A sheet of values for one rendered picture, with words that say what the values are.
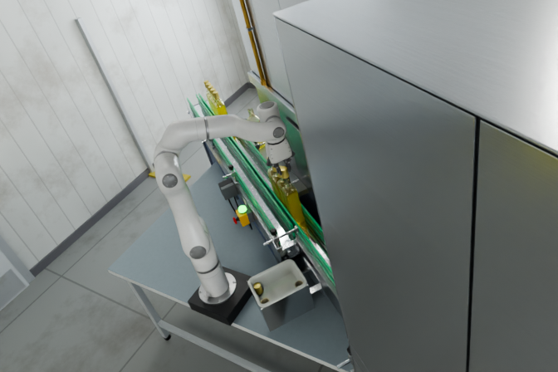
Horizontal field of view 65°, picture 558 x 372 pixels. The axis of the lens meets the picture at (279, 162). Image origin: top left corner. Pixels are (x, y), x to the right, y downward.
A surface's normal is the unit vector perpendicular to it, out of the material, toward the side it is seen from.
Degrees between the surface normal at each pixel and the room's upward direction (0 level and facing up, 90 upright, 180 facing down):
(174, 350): 0
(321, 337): 0
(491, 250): 90
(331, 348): 0
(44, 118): 90
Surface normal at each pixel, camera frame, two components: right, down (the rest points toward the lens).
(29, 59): 0.84, 0.14
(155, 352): -0.22, -0.80
